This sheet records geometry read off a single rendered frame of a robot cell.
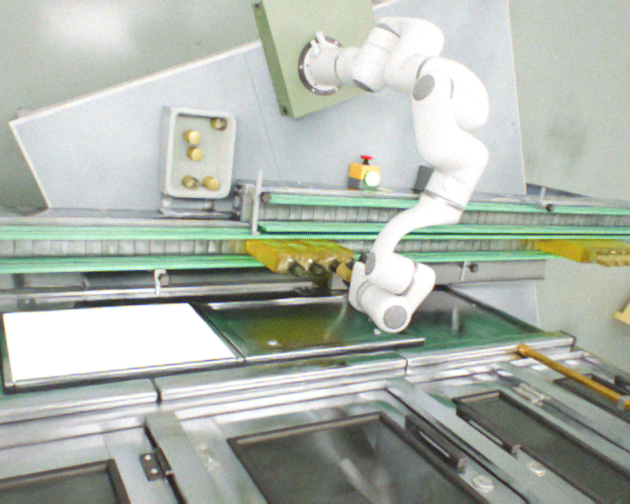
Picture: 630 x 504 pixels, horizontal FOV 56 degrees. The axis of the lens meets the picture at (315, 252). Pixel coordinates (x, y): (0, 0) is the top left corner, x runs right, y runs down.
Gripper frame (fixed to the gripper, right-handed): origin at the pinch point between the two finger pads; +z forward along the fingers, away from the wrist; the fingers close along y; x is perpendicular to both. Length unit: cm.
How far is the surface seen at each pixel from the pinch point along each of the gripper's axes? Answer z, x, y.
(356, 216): 35.2, -11.0, 8.3
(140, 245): 18, 50, -2
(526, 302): 75, -105, -26
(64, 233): 7, 66, 2
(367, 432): -40.6, 6.7, -17.9
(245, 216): 25.1, 23.5, 6.7
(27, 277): 33, 78, -17
